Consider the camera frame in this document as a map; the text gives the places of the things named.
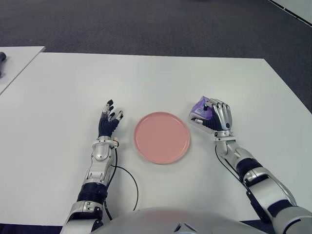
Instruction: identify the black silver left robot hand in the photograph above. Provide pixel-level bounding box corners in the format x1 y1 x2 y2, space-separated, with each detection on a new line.
97 98 124 139

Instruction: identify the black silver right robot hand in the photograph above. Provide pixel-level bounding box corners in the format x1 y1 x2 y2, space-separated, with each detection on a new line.
188 98 232 134

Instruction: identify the purple tissue paper pack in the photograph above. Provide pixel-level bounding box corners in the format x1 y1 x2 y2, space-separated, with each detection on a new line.
189 96 213 121

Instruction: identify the pink round plate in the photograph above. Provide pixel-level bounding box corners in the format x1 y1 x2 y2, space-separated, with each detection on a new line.
134 111 191 165

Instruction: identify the silver robot torso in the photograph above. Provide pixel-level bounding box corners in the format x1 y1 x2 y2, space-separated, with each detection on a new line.
97 206 247 234

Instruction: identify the white side table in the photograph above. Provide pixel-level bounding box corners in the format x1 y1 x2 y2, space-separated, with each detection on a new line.
0 46 46 96

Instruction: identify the black object on side table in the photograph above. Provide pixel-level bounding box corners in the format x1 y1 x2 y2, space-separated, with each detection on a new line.
0 51 7 78

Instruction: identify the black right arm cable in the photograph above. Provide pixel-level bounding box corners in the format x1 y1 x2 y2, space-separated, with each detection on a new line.
214 146 244 182

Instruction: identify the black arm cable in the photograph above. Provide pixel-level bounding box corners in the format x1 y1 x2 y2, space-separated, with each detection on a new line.
214 146 244 182
103 148 139 220

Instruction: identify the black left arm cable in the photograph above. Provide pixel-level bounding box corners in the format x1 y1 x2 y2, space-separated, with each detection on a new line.
103 148 139 220

